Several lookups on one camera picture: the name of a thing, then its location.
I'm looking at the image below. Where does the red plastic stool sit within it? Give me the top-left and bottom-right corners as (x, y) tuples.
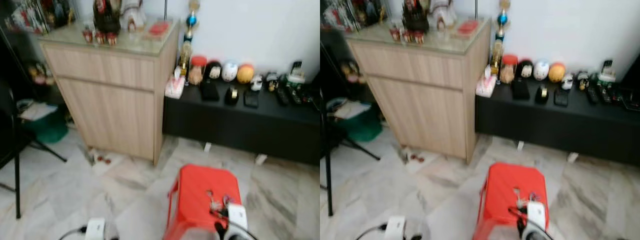
(472, 162), (551, 240)
(162, 164), (249, 240)

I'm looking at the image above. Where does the black low console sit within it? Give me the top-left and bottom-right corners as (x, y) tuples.
(474, 80), (640, 167)
(162, 80), (321, 166)

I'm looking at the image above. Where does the round black gadget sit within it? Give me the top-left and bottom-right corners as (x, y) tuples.
(224, 86), (240, 106)
(535, 84), (551, 105)

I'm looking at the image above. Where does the black wallet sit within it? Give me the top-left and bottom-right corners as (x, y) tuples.
(200, 80), (221, 102)
(511, 78), (531, 101)

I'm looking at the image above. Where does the pink white tissue box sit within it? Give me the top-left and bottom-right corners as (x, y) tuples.
(164, 66), (186, 100)
(475, 65), (497, 98)

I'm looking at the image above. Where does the orange egg figure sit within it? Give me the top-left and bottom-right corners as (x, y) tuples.
(237, 63), (255, 85)
(548, 62), (566, 84)

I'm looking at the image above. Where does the white egg figure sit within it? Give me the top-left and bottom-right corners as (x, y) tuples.
(221, 60), (239, 83)
(533, 59), (550, 82)

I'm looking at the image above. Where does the black egg figure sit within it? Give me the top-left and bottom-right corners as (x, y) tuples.
(204, 60), (223, 82)
(516, 59), (534, 81)

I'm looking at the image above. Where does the clear jar with red lid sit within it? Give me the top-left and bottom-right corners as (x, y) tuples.
(499, 54), (519, 85)
(188, 55), (208, 86)

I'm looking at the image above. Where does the light wooden cabinet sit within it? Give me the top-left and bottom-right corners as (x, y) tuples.
(346, 19), (492, 165)
(38, 19), (181, 167)

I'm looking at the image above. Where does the white green charging dock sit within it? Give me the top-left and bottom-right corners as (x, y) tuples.
(597, 59), (617, 83)
(286, 60), (306, 85)

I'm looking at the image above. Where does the green bin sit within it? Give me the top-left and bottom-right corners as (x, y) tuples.
(22, 107), (70, 145)
(340, 105), (383, 143)

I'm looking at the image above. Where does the gold trophy with blue ball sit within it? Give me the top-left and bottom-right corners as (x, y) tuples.
(178, 0), (201, 78)
(490, 0), (512, 77)

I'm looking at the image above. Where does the black television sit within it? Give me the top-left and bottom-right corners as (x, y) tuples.
(620, 65), (640, 93)

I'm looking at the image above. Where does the small doll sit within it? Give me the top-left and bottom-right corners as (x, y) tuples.
(27, 60), (53, 86)
(342, 59), (367, 85)

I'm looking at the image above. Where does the red flat box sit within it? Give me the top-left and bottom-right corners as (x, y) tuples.
(148, 20), (172, 37)
(457, 19), (482, 36)

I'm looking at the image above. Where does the large white figurine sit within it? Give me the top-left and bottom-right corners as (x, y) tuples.
(120, 0), (147, 32)
(430, 0), (457, 31)

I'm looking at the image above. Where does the black red ornament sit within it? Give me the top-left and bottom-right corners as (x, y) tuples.
(402, 0), (432, 33)
(92, 0), (122, 35)

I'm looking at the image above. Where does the stack of magazines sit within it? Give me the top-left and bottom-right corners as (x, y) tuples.
(322, 0), (361, 32)
(4, 0), (51, 35)

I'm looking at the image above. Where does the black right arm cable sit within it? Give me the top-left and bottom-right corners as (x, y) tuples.
(209, 210), (258, 240)
(507, 206), (556, 240)

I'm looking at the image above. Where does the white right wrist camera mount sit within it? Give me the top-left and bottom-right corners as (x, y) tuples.
(526, 201), (547, 230)
(227, 203), (249, 232)

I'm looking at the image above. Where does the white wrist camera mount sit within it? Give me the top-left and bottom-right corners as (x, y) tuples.
(384, 215), (407, 240)
(227, 203), (249, 232)
(526, 201), (547, 230)
(84, 217), (107, 240)

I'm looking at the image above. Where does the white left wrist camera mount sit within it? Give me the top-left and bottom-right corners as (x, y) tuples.
(384, 215), (407, 240)
(84, 217), (107, 240)

